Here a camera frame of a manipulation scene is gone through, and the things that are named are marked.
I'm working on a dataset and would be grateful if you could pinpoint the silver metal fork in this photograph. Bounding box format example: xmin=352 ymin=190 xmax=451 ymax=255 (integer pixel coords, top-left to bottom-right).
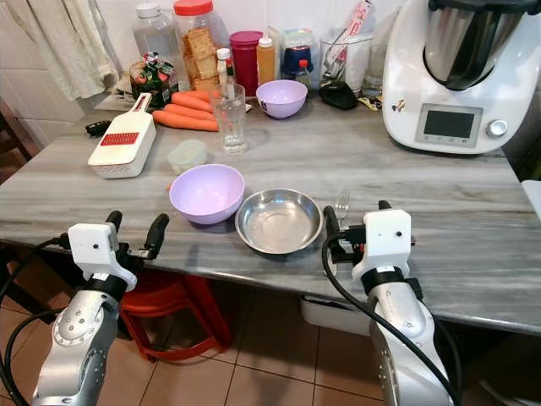
xmin=334 ymin=188 xmax=353 ymax=231

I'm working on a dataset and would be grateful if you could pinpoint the stainless steel bowl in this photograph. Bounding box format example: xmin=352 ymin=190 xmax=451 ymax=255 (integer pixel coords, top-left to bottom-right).
xmin=235 ymin=188 xmax=325 ymax=255

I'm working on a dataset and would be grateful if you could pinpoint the large lilac plastic bowl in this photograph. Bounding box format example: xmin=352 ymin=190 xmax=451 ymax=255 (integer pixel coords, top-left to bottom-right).
xmin=169 ymin=163 xmax=246 ymax=226

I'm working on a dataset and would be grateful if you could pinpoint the red plastic stool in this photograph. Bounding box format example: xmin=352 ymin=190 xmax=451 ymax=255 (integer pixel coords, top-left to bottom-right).
xmin=118 ymin=269 xmax=233 ymax=365

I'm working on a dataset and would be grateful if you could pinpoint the white grater with red blade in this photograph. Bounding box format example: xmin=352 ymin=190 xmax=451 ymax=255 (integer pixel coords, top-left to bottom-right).
xmin=87 ymin=93 xmax=157 ymax=179

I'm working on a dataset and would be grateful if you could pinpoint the white bin under table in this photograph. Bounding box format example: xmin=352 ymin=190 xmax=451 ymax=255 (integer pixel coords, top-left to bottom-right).
xmin=300 ymin=296 xmax=373 ymax=337

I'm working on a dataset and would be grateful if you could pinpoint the small clear lidded container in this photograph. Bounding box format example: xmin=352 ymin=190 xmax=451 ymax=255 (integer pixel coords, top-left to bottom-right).
xmin=167 ymin=140 xmax=208 ymax=175

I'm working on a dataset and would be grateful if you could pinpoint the black key fob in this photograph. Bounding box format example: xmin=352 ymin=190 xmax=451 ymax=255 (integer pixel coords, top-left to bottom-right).
xmin=85 ymin=120 xmax=112 ymax=137

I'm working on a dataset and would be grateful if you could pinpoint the orange carrot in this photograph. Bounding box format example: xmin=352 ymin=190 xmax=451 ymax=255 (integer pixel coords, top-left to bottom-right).
xmin=162 ymin=103 xmax=216 ymax=122
xmin=152 ymin=110 xmax=219 ymax=133
xmin=171 ymin=91 xmax=215 ymax=113

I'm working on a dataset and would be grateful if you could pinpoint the black pouch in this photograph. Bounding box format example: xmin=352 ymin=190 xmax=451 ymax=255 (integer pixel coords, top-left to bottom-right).
xmin=320 ymin=81 xmax=359 ymax=111

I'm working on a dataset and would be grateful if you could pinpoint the white kitchen food processor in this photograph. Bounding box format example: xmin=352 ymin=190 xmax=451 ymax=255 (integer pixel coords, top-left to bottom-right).
xmin=381 ymin=0 xmax=541 ymax=156

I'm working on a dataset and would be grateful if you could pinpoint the dark wooden chair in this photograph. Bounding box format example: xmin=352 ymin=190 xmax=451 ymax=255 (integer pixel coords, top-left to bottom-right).
xmin=0 ymin=101 xmax=43 ymax=183

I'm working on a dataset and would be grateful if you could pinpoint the small lilac plastic bowl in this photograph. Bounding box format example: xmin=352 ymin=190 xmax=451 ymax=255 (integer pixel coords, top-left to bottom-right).
xmin=255 ymin=80 xmax=309 ymax=119

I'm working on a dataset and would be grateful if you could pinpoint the clear drinking glass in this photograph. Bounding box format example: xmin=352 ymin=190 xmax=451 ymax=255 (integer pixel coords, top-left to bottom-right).
xmin=210 ymin=84 xmax=248 ymax=156

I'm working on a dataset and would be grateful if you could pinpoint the jar of wrapped sweets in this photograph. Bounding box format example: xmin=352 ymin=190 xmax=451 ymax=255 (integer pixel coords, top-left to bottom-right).
xmin=129 ymin=52 xmax=178 ymax=109

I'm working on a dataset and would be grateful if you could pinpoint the clear plastic utensil container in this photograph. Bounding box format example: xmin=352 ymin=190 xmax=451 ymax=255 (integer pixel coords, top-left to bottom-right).
xmin=320 ymin=30 xmax=373 ymax=90

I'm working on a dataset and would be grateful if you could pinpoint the orange sauce bottle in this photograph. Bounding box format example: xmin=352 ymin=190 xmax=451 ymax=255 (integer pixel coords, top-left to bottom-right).
xmin=256 ymin=36 xmax=277 ymax=85

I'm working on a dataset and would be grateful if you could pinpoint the clear jar with blue contents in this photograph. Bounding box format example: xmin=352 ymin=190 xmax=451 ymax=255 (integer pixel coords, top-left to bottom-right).
xmin=281 ymin=29 xmax=318 ymax=87

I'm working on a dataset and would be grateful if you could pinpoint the small white capped bottle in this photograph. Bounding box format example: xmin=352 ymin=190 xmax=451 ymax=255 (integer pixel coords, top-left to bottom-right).
xmin=216 ymin=48 xmax=233 ymax=88

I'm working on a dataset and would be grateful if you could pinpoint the hanging beige towel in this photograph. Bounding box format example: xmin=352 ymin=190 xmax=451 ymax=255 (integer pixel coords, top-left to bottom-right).
xmin=8 ymin=0 xmax=121 ymax=101

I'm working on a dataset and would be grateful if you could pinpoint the clear plastic bottle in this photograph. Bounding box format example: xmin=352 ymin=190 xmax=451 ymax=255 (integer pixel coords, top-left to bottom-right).
xmin=133 ymin=3 xmax=183 ymax=69

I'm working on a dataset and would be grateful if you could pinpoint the red lidded jar of toast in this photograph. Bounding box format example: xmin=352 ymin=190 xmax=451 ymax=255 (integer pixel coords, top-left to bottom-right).
xmin=173 ymin=0 xmax=227 ymax=92

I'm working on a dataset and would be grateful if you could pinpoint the maroon canister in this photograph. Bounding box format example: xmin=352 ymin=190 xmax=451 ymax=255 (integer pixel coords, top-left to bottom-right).
xmin=229 ymin=31 xmax=265 ymax=94

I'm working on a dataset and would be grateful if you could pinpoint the red and white packet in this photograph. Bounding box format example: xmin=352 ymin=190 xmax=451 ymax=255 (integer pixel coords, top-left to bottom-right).
xmin=338 ymin=0 xmax=375 ymax=53

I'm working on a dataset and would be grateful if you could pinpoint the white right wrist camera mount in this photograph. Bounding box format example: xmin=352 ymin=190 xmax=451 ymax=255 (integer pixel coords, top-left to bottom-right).
xmin=359 ymin=210 xmax=413 ymax=280

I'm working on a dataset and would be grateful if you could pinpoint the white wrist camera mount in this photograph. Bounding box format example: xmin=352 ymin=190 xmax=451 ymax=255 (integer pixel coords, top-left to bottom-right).
xmin=68 ymin=222 xmax=121 ymax=287
xmin=359 ymin=210 xmax=413 ymax=280

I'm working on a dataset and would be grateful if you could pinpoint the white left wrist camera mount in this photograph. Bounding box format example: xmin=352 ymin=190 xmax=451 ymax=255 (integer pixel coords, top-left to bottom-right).
xmin=68 ymin=222 xmax=121 ymax=287

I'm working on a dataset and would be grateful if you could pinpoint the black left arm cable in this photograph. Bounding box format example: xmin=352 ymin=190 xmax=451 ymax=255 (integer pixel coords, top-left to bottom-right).
xmin=0 ymin=235 xmax=70 ymax=406

